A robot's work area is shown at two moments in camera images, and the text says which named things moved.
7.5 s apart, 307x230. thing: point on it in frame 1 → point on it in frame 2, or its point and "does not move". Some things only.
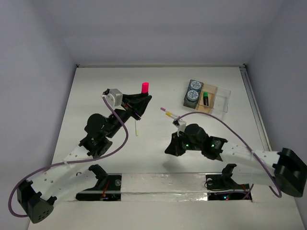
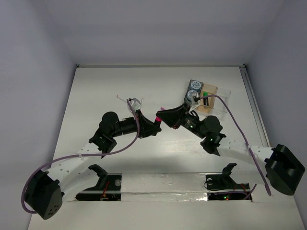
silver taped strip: x=163 y=187 does not move
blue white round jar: x=195 y=85 does not move
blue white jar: x=192 y=95 does not move
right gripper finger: x=175 y=147 → x=173 y=117
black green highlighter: x=206 y=98 does not move
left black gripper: x=132 y=109 → x=139 y=123
